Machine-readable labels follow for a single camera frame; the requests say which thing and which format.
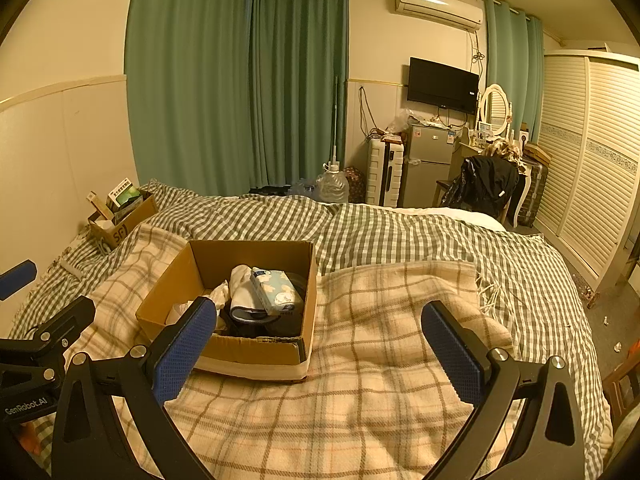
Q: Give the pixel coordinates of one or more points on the blond furry item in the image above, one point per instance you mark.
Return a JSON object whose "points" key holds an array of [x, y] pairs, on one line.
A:
{"points": [[505, 150]]}

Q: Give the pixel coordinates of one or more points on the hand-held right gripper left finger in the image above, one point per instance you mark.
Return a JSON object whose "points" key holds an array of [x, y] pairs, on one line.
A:
{"points": [[185, 350]]}

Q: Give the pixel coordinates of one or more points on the small cardboard box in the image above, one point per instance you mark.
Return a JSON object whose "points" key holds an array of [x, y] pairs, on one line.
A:
{"points": [[122, 227]]}

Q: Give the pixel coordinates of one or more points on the white suitcase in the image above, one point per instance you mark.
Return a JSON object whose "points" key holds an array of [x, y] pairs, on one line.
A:
{"points": [[382, 172]]}

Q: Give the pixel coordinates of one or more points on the white oval mirror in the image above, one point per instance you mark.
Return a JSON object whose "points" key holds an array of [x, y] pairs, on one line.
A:
{"points": [[496, 107]]}

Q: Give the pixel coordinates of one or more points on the white stick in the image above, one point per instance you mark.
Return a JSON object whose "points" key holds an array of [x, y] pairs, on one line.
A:
{"points": [[72, 269]]}

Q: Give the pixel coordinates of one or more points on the white pole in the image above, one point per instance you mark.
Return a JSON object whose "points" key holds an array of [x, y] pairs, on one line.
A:
{"points": [[335, 120]]}

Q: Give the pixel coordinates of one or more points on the white louvred wardrobe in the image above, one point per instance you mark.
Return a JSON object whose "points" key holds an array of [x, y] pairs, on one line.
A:
{"points": [[590, 160]]}

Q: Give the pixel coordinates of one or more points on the brown patterned bag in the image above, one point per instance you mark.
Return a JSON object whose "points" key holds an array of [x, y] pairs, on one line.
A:
{"points": [[354, 182]]}

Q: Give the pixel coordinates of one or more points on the blue tissue pack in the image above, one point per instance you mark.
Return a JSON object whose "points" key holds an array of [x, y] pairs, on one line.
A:
{"points": [[275, 287]]}

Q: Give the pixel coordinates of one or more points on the dark green curtain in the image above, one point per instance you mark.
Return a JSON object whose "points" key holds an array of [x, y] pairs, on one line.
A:
{"points": [[225, 75]]}

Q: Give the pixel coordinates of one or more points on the light teal curtain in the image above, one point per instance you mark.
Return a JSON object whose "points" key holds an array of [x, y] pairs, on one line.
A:
{"points": [[515, 70]]}

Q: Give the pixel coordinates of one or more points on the grey fridge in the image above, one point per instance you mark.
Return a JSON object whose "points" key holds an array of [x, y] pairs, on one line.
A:
{"points": [[427, 170]]}

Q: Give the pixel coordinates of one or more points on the white tissue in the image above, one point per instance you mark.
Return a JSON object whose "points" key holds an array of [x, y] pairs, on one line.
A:
{"points": [[219, 294]]}

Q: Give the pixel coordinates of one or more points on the long beige carton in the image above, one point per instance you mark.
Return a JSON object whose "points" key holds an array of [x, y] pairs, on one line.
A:
{"points": [[100, 205]]}

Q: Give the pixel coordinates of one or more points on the beige plaid blanket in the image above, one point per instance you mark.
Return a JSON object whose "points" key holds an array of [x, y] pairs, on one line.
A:
{"points": [[375, 335]]}

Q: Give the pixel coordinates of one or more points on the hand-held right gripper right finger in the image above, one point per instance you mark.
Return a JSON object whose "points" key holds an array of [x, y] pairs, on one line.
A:
{"points": [[452, 355]]}

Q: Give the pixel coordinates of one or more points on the large cardboard box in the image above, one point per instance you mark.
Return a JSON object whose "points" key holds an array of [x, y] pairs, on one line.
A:
{"points": [[250, 352]]}

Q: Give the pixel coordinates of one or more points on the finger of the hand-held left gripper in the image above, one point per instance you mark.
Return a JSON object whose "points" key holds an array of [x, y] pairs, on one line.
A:
{"points": [[65, 320], [19, 276]]}

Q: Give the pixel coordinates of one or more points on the green and white carton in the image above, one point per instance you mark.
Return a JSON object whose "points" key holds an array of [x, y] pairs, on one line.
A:
{"points": [[125, 192]]}

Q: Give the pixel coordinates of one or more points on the white air conditioner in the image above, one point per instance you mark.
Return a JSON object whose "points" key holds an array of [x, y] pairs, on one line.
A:
{"points": [[437, 7]]}

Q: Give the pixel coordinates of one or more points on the black wall television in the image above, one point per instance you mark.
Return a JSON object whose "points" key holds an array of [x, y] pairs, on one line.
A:
{"points": [[442, 85]]}

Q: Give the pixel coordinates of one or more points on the wooden frame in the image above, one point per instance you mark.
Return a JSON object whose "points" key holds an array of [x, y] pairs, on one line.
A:
{"points": [[620, 390]]}

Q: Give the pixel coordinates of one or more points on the dark brown suitcase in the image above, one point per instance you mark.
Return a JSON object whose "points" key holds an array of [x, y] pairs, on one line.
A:
{"points": [[532, 185]]}

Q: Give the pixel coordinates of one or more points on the clear water jug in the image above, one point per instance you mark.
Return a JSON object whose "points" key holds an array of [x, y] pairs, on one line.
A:
{"points": [[332, 187]]}

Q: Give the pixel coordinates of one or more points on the white chair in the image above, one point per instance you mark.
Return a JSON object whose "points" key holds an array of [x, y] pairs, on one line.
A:
{"points": [[515, 205]]}

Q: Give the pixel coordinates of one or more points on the clear plastic bag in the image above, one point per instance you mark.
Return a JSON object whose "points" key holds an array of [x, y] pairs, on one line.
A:
{"points": [[400, 120]]}

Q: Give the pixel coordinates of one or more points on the black jacket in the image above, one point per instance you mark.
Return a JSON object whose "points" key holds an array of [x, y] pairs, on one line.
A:
{"points": [[485, 185]]}

